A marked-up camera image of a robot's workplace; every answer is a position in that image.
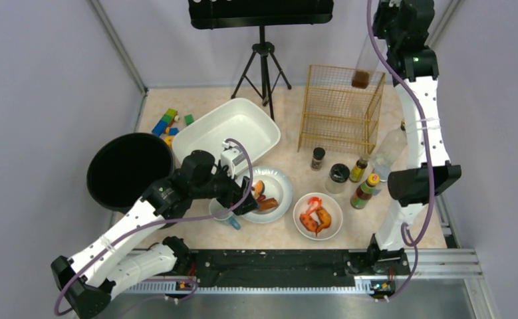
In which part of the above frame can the black round bin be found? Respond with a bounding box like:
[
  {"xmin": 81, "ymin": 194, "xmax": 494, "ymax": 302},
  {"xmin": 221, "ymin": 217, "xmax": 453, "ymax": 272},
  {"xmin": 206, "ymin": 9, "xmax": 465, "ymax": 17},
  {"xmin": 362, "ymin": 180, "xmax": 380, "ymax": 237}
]
[{"xmin": 86, "ymin": 132, "xmax": 175, "ymax": 214}]

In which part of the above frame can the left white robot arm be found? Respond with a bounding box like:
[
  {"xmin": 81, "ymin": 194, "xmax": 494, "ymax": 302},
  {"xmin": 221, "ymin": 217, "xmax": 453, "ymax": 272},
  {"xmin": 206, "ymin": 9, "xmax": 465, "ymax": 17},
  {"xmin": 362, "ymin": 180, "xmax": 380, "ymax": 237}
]
[{"xmin": 51, "ymin": 139, "xmax": 258, "ymax": 318}]

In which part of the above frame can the green toy block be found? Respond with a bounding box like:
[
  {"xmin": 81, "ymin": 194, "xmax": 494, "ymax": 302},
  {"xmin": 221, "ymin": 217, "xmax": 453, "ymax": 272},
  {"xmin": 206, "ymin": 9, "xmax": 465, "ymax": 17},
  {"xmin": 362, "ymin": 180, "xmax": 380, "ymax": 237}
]
[{"xmin": 184, "ymin": 114, "xmax": 195, "ymax": 126}]

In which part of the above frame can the colourful toy block stack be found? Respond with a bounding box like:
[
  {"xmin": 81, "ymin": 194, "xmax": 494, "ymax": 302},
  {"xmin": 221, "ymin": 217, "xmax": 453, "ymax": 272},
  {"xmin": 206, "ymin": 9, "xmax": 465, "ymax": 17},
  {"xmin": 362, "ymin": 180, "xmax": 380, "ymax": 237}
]
[{"xmin": 151, "ymin": 108, "xmax": 180, "ymax": 136}]

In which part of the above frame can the black panel on tripod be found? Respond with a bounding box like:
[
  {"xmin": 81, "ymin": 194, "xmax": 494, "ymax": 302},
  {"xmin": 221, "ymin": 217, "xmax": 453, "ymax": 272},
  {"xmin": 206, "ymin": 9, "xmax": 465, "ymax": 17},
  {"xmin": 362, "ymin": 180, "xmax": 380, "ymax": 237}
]
[{"xmin": 188, "ymin": 0, "xmax": 334, "ymax": 30}]

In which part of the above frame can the white rectangular basin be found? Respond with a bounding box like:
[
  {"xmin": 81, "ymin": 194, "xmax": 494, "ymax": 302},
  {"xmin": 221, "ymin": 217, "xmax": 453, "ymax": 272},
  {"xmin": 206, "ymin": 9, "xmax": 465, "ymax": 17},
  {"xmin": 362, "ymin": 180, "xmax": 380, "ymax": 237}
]
[{"xmin": 172, "ymin": 98, "xmax": 281, "ymax": 167}]

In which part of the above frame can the gold wire rack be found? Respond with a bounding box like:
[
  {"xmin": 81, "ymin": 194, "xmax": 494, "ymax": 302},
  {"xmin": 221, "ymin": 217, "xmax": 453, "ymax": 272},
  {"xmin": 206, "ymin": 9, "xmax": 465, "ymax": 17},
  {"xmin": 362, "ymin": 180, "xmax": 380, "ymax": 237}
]
[{"xmin": 297, "ymin": 64, "xmax": 386, "ymax": 155}]

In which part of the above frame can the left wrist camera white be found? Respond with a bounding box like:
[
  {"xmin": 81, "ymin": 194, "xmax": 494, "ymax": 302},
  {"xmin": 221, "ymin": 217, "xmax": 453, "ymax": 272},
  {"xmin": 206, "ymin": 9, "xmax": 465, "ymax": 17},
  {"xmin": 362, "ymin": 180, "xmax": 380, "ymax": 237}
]
[{"xmin": 219, "ymin": 146, "xmax": 248, "ymax": 178}]

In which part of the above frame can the red shrimp toy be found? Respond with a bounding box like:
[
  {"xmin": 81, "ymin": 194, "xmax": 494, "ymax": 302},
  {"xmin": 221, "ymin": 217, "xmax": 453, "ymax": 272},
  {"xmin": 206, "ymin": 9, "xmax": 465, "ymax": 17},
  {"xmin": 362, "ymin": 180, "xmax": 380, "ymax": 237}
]
[{"xmin": 305, "ymin": 197, "xmax": 323, "ymax": 214}]

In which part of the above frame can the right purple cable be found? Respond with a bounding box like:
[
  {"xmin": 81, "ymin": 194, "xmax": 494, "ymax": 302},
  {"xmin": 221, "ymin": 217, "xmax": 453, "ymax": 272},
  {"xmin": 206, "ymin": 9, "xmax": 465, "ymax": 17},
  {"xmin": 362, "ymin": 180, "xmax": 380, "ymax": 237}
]
[{"xmin": 366, "ymin": 0, "xmax": 440, "ymax": 304}]

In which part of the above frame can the clear glass oil bottle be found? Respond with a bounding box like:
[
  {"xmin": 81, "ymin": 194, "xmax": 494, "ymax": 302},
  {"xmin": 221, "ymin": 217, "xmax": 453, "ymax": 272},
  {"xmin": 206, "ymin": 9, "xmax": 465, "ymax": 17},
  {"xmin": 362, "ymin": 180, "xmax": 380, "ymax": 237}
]
[{"xmin": 370, "ymin": 120, "xmax": 408, "ymax": 183}]

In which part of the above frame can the black tripod stand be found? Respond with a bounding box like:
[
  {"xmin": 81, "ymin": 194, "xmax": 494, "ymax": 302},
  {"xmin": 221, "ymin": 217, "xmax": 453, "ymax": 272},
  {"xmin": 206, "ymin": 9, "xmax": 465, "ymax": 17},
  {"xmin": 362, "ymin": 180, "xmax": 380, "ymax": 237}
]
[{"xmin": 231, "ymin": 25, "xmax": 293, "ymax": 121}]

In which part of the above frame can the white mug blue handle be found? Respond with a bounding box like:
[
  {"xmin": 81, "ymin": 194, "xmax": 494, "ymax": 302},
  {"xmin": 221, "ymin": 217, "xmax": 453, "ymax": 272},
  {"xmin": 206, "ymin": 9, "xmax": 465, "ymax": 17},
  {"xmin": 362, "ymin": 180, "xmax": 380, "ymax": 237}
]
[{"xmin": 208, "ymin": 199, "xmax": 241, "ymax": 230}]

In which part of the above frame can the small yellow oil bottle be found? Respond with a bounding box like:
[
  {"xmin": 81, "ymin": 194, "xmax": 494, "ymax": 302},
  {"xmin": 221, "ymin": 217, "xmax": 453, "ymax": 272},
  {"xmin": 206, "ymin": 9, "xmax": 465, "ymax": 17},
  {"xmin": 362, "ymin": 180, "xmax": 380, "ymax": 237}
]
[{"xmin": 349, "ymin": 154, "xmax": 370, "ymax": 183}]

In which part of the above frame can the small black spice shaker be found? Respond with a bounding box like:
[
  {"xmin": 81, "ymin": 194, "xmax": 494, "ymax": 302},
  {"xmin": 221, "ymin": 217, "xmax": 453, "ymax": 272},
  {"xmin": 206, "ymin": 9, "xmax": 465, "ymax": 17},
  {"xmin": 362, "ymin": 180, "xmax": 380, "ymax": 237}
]
[{"xmin": 311, "ymin": 147, "xmax": 326, "ymax": 171}]

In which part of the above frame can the white fluted plate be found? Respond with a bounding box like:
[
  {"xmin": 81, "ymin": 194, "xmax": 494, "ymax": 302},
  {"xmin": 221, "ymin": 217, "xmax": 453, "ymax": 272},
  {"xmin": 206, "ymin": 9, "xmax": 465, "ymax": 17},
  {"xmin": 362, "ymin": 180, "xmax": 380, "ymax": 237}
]
[{"xmin": 240, "ymin": 166, "xmax": 293, "ymax": 224}]

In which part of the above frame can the fried chicken wing toy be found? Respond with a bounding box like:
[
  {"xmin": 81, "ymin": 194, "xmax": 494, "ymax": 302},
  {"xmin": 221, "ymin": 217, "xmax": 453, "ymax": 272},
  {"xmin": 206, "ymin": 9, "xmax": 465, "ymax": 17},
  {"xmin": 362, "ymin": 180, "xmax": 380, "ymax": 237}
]
[{"xmin": 316, "ymin": 207, "xmax": 332, "ymax": 235}]

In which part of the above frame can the red sauce bottle yellow cap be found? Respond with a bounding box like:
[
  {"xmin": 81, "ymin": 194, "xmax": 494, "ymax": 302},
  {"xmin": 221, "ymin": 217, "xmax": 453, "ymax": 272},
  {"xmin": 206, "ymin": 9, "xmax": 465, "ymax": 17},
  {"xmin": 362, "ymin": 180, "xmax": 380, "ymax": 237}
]
[{"xmin": 350, "ymin": 173, "xmax": 380, "ymax": 209}]

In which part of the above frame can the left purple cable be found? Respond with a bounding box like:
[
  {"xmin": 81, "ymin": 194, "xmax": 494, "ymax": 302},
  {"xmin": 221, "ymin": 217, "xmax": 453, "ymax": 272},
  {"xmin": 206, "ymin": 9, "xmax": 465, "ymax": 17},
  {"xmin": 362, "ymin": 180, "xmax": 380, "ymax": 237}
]
[{"xmin": 53, "ymin": 138, "xmax": 255, "ymax": 316}]

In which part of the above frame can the white floral bowl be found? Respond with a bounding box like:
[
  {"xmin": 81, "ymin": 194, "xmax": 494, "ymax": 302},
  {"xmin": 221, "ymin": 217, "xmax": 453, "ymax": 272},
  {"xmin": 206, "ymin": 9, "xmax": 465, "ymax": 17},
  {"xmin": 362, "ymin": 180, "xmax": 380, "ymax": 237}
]
[{"xmin": 292, "ymin": 193, "xmax": 344, "ymax": 241}]

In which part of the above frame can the black lid glass jar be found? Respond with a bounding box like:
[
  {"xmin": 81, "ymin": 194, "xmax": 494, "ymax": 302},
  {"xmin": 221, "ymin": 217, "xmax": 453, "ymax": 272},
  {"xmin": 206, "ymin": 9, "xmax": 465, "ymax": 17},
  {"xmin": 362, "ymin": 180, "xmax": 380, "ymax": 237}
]
[{"xmin": 325, "ymin": 163, "xmax": 350, "ymax": 194}]

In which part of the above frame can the salmon slice toy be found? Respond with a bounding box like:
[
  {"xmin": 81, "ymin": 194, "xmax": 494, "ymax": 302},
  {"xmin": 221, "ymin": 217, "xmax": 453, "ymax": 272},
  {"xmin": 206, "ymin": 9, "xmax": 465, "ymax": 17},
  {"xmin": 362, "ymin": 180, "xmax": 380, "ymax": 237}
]
[{"xmin": 253, "ymin": 180, "xmax": 265, "ymax": 198}]

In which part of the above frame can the glass bottle brown liquid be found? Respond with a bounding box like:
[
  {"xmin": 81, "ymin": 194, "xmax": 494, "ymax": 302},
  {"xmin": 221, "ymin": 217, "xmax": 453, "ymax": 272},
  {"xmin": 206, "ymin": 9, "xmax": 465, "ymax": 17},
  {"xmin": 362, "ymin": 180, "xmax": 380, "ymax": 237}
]
[{"xmin": 351, "ymin": 35, "xmax": 379, "ymax": 89}]

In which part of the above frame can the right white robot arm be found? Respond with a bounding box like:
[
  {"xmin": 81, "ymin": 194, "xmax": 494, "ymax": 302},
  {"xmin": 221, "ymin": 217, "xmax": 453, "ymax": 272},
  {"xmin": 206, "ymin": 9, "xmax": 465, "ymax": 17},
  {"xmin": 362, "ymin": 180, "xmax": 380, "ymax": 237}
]
[{"xmin": 366, "ymin": 1, "xmax": 461, "ymax": 273}]

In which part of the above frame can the fried chicken piece toy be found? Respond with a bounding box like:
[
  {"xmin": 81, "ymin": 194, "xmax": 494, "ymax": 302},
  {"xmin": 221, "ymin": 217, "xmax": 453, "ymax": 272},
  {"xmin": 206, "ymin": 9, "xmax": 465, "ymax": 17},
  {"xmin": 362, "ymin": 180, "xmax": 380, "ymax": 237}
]
[{"xmin": 299, "ymin": 213, "xmax": 319, "ymax": 234}]

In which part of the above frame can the brown sausage roll toy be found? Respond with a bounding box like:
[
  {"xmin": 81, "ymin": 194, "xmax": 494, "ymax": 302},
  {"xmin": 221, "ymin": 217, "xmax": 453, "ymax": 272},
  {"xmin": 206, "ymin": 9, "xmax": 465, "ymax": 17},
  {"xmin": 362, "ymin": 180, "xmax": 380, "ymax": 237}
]
[{"xmin": 259, "ymin": 198, "xmax": 279, "ymax": 212}]

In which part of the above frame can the purple cable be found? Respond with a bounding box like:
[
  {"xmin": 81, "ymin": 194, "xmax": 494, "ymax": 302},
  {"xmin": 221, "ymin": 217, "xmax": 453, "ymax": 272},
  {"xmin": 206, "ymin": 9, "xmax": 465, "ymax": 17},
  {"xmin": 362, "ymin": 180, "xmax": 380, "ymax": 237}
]
[
  {"xmin": 366, "ymin": 0, "xmax": 440, "ymax": 304},
  {"xmin": 53, "ymin": 138, "xmax": 255, "ymax": 316}
]

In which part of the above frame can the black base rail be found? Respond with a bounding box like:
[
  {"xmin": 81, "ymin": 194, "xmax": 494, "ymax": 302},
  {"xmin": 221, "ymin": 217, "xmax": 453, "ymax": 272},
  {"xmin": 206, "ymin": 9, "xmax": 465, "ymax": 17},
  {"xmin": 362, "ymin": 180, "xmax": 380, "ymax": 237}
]
[{"xmin": 165, "ymin": 249, "xmax": 411, "ymax": 290}]

